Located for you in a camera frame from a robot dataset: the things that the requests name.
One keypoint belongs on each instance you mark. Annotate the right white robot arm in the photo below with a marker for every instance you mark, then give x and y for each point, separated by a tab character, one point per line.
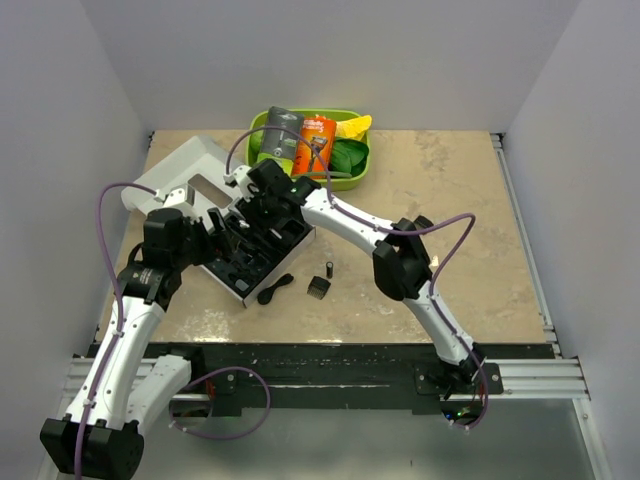
402	271

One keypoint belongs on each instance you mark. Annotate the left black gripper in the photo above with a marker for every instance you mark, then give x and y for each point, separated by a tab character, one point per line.
198	226

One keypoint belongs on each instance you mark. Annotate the grey green razor package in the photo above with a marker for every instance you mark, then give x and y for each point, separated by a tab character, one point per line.
280	139

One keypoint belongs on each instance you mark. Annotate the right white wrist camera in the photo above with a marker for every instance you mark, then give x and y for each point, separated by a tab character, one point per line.
238	178

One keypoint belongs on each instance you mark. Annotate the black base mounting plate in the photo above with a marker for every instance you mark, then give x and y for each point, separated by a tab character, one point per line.
318	376

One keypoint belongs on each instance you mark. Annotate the yellow cloth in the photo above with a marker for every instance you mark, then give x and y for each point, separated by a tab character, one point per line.
354	128

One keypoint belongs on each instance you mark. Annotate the orange razor package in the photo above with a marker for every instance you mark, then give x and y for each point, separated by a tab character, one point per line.
319	134

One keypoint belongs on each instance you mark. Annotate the green cloth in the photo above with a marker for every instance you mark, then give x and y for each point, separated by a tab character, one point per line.
349	157

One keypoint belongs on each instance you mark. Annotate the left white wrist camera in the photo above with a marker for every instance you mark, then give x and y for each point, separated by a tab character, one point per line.
181	198

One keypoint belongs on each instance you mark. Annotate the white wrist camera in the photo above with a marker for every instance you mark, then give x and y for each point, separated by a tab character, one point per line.
181	198
238	178

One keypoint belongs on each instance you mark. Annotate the white clipper kit box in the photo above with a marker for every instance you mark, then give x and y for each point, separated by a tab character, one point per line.
251	265

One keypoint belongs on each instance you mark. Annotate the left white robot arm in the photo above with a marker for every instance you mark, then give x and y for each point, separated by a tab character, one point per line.
101	434

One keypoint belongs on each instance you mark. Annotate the green plastic basket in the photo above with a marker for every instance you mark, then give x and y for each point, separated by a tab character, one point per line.
340	181

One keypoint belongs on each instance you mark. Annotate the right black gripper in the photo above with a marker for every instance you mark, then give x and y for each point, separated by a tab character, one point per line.
248	210

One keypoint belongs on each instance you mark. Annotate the black comb guard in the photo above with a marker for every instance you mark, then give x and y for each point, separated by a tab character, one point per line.
318	287

